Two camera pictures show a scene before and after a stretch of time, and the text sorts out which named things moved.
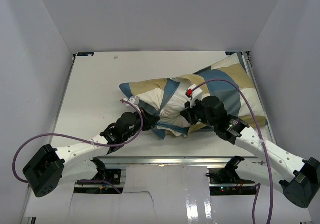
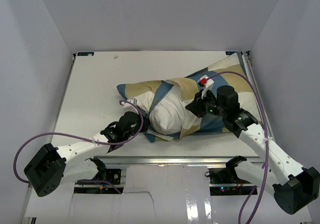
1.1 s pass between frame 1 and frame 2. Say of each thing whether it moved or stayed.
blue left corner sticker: stayed
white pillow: moved
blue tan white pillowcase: stayed
